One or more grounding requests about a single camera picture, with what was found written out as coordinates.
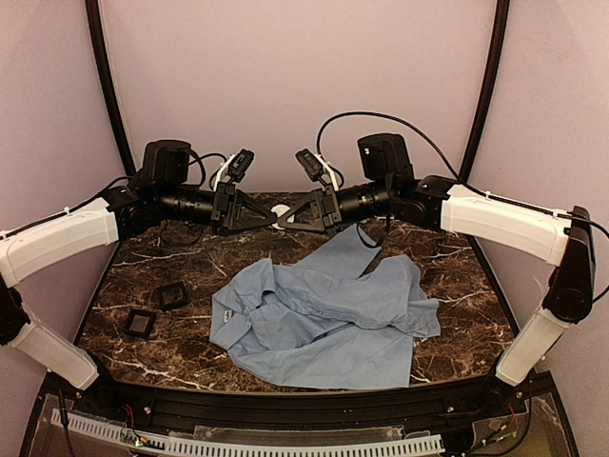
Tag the near black square tray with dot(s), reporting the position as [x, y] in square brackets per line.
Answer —
[139, 323]

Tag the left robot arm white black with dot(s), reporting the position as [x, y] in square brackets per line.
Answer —
[156, 193]

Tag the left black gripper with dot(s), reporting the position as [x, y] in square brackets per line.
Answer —
[224, 208]

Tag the far black square tray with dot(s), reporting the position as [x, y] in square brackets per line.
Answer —
[171, 296]

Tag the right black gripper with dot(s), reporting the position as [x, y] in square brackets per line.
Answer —
[329, 208]

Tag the black front table rail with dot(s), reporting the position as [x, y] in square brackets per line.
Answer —
[440, 407]

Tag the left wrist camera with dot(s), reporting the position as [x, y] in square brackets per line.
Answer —
[233, 169]

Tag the left black frame post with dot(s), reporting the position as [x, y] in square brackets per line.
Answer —
[104, 73]

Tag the black frame post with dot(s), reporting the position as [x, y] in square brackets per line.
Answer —
[104, 73]
[488, 83]

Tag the right black frame post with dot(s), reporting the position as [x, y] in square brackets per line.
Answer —
[488, 83]

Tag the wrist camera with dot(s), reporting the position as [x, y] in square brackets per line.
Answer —
[318, 170]
[233, 169]

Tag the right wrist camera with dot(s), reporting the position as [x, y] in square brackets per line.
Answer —
[318, 170]

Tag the light blue shirt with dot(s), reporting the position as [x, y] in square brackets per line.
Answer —
[326, 322]

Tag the white slotted cable duct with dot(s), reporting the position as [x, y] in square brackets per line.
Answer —
[215, 441]

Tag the black square tray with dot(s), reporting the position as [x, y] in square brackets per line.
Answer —
[139, 323]
[171, 296]

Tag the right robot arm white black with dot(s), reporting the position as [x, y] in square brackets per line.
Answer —
[559, 238]

